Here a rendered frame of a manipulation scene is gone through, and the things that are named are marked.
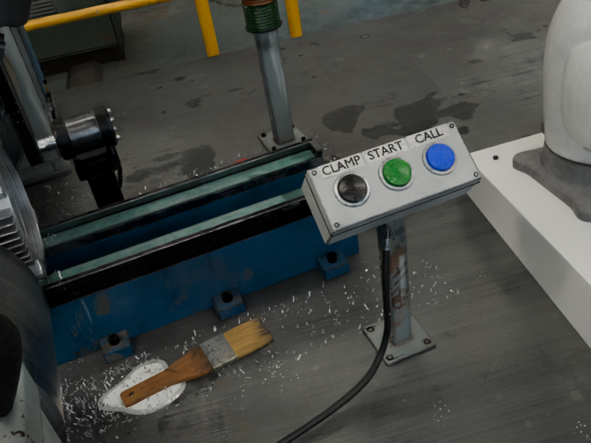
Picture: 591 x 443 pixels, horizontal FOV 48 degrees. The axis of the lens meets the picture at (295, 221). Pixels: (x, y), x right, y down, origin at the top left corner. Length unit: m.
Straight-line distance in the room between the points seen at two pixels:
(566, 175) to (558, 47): 0.17
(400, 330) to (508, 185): 0.28
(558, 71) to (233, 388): 0.56
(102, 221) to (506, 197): 0.57
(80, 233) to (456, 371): 0.53
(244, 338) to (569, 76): 0.52
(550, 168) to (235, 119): 0.68
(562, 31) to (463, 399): 0.45
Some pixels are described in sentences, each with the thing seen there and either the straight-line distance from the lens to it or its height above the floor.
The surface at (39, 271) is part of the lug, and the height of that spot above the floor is 0.96.
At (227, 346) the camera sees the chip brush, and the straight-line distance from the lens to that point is 0.89.
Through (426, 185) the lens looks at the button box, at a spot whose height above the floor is 1.05.
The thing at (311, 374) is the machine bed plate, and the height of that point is 0.80.
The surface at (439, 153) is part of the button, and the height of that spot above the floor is 1.07.
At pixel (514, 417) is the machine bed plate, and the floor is 0.80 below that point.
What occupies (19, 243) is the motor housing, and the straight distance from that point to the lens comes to 0.82.
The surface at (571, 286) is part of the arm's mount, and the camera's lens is 0.87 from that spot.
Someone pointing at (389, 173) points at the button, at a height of 1.07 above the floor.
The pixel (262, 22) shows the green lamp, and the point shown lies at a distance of 1.16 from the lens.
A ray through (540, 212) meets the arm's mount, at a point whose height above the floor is 0.88.
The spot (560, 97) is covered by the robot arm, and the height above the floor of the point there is 1.02.
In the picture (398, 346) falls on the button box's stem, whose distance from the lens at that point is 0.85.
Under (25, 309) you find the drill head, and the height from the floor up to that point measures 1.08.
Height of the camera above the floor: 1.45
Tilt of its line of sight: 37 degrees down
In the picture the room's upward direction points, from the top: 10 degrees counter-clockwise
